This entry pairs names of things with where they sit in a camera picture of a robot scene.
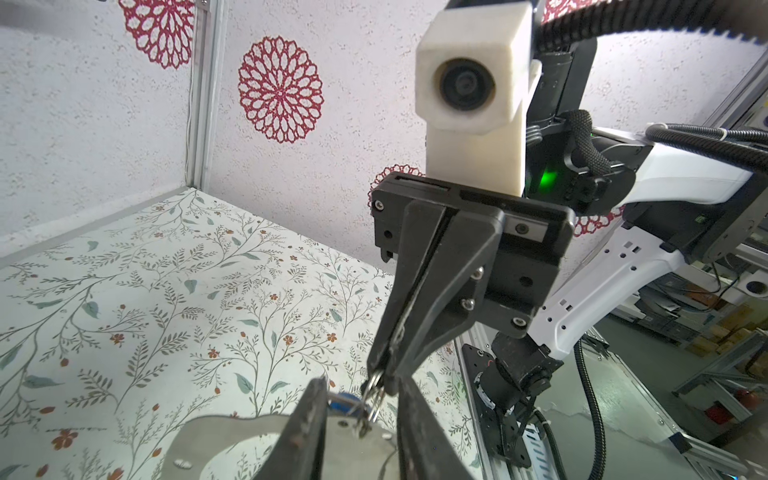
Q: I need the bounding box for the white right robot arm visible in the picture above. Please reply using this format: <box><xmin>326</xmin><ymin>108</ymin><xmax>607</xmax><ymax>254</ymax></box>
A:
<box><xmin>363</xmin><ymin>39</ymin><xmax>767</xmax><ymax>466</ymax></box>

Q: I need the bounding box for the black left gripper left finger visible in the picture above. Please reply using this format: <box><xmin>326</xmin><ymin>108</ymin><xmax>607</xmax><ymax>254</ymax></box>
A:
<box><xmin>253</xmin><ymin>377</ymin><xmax>329</xmax><ymax>480</ymax></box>

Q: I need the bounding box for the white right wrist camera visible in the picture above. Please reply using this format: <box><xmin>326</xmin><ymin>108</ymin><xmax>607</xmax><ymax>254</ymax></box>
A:
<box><xmin>415</xmin><ymin>1</ymin><xmax>542</xmax><ymax>197</ymax></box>

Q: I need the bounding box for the keyring bunch with blue tags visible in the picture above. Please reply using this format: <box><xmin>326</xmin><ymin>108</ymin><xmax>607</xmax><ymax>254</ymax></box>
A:
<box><xmin>160</xmin><ymin>378</ymin><xmax>401</xmax><ymax>479</ymax></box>

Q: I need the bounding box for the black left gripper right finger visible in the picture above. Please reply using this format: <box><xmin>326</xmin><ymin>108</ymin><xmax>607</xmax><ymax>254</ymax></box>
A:
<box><xmin>396</xmin><ymin>378</ymin><xmax>473</xmax><ymax>480</ymax></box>

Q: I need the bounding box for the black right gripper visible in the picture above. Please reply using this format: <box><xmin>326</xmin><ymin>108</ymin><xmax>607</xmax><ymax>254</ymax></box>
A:
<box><xmin>367</xmin><ymin>173</ymin><xmax>574</xmax><ymax>396</ymax></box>

